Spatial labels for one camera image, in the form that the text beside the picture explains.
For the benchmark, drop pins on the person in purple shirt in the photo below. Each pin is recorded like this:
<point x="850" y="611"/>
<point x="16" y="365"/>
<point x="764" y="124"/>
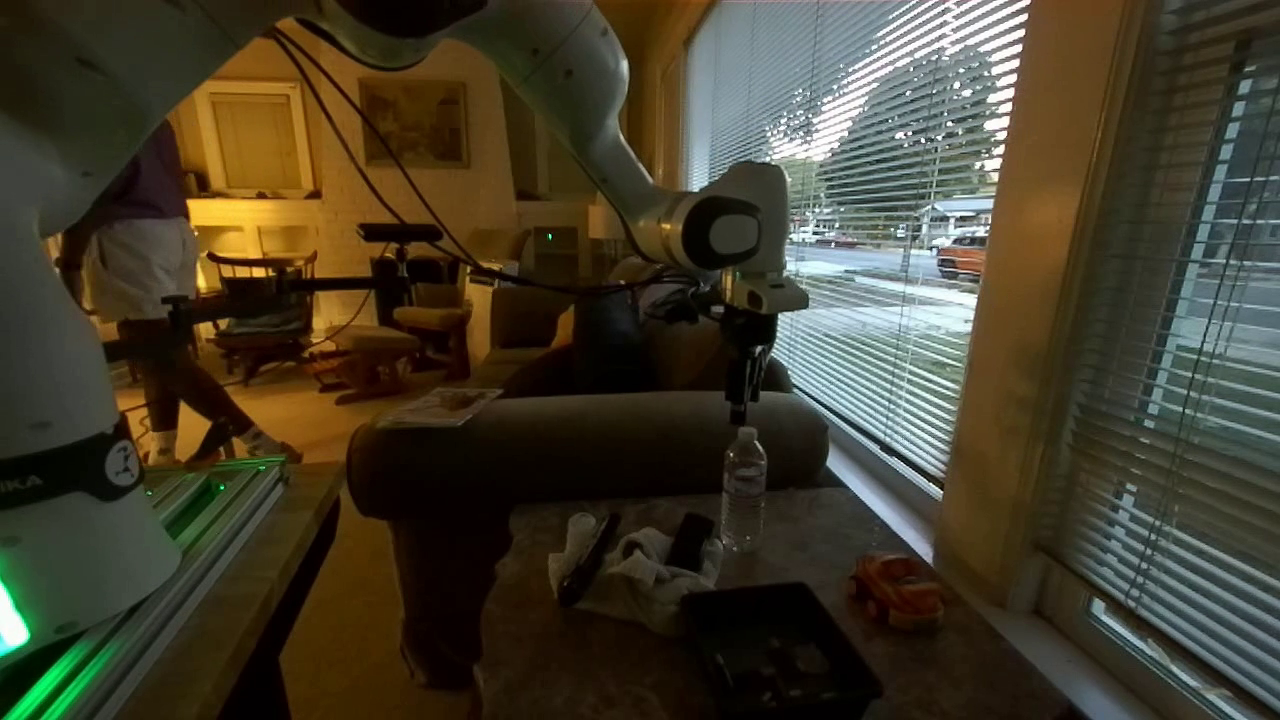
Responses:
<point x="138" y="248"/>

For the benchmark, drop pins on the white window blinds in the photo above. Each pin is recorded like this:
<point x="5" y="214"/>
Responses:
<point x="890" y="124"/>

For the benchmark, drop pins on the black plastic tray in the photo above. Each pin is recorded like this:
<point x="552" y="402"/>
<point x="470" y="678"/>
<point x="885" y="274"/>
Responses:
<point x="776" y="652"/>

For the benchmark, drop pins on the long black remote control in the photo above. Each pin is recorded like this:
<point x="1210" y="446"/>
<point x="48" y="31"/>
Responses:
<point x="581" y="552"/>

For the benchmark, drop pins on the white crumpled cloth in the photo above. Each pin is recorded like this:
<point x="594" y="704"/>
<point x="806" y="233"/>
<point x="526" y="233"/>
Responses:
<point x="636" y="580"/>

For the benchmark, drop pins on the magazine on sofa arm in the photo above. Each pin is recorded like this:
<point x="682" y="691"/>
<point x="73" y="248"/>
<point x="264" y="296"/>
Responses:
<point x="440" y="409"/>

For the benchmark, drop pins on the wooden rocking chair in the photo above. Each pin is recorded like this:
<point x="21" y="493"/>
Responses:
<point x="268" y="321"/>

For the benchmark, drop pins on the grey sofa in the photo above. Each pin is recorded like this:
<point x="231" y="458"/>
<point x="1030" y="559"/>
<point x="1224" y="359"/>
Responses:
<point x="631" y="407"/>

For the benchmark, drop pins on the wide black remote control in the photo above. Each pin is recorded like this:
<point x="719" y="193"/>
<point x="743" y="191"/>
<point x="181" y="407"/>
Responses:
<point x="690" y="540"/>

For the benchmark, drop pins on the clear plastic bottle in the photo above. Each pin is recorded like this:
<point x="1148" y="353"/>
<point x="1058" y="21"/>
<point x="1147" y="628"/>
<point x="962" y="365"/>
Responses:
<point x="743" y="496"/>

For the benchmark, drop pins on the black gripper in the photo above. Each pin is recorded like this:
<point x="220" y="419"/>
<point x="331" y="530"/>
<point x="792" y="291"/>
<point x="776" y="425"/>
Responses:
<point x="750" y="353"/>

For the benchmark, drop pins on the orange toy car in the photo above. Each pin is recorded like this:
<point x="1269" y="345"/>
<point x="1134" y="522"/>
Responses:
<point x="896" y="593"/>

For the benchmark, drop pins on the framed wall picture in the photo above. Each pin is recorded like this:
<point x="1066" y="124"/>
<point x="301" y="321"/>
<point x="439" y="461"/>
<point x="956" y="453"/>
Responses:
<point x="413" y="122"/>

